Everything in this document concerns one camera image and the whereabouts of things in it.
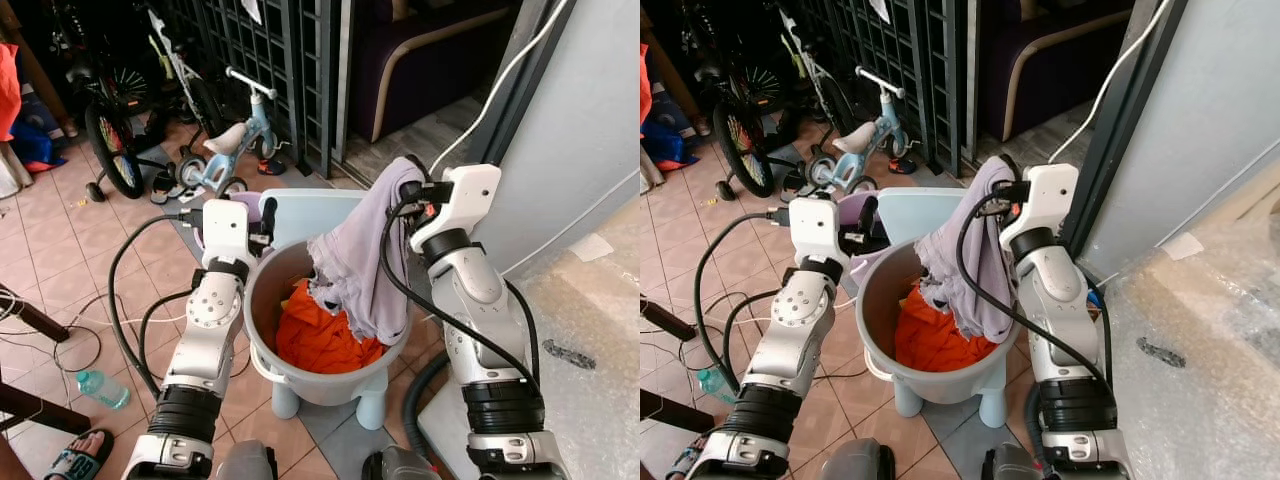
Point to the grey right robot leg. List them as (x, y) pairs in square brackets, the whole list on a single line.
[(398, 465), (1015, 465)]

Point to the orange hanging cloth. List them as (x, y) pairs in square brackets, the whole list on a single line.
[(8, 90), (645, 85)]

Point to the black printed sandal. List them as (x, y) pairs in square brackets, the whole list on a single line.
[(80, 458), (685, 465)]

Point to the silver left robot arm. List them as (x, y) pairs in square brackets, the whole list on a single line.
[(210, 310), (800, 310)]

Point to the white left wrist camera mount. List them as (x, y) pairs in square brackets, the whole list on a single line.
[(226, 232), (815, 230)]

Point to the light blue kids bike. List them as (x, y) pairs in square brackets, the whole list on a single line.
[(232, 140), (862, 138)]

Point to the lavender garment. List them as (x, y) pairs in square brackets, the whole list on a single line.
[(355, 270), (965, 285)]

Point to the white paper label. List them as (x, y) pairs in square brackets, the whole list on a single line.
[(592, 247), (1183, 246)]

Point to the purple cloth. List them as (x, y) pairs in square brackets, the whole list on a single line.
[(853, 208), (245, 205)]

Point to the bubble-wrapped washing machine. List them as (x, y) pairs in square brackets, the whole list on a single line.
[(1200, 400), (590, 400)]

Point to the orange garment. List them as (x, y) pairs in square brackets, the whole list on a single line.
[(320, 340), (930, 340)]

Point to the dark door frame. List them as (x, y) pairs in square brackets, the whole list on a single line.
[(1125, 130), (520, 80)]

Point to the white bicycle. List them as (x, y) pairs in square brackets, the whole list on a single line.
[(812, 62), (178, 65)]

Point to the black slipper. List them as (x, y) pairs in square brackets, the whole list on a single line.
[(163, 187), (792, 185)]

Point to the grey plastic bucket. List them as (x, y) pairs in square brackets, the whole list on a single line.
[(930, 385), (310, 385)]

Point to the clear green water bottle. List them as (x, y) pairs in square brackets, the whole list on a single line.
[(716, 385), (103, 389)]

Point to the red and blue shoe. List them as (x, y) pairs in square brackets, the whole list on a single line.
[(901, 164), (271, 167)]

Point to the dark wooden furniture leg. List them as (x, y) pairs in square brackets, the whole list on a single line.
[(668, 322), (668, 410), (35, 318), (40, 410)]

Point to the black metal grille gate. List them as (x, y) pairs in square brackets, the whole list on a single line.
[(930, 60), (300, 60)]

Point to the black bicycle with colourful spokes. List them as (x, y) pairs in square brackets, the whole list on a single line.
[(112, 150), (742, 150)]

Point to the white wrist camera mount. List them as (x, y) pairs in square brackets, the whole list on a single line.
[(815, 230), (1050, 195), (468, 195), (226, 232)]

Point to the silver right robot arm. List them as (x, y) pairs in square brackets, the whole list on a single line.
[(1055, 290), (470, 290)]

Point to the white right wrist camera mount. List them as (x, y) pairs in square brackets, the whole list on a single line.
[(468, 195), (1050, 195)]

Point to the blue bag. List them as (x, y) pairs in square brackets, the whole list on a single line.
[(35, 145), (670, 145)]

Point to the dark purple sofa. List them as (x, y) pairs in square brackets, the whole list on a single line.
[(440, 60), (1050, 55)]

